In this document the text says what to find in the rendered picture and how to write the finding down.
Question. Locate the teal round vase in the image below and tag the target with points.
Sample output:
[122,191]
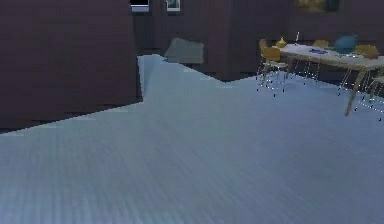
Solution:
[345,44]

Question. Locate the grey floor cushion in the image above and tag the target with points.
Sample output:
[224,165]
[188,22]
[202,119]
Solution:
[185,50]

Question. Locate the pale wooden dining table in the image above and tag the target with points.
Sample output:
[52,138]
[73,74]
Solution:
[333,57]

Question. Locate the white framed dark window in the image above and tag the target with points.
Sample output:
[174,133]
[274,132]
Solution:
[139,4]

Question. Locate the white candle stick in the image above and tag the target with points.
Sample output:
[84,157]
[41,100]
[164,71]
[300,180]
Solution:
[297,36]

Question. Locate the blue flat book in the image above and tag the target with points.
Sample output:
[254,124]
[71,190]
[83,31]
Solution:
[317,51]

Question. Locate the yellow green wall painting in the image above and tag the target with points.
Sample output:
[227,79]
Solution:
[318,4]

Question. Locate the white framed wall picture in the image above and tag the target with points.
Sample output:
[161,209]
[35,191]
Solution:
[173,4]

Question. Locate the yellow teapot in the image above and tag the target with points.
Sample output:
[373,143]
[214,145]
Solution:
[281,42]

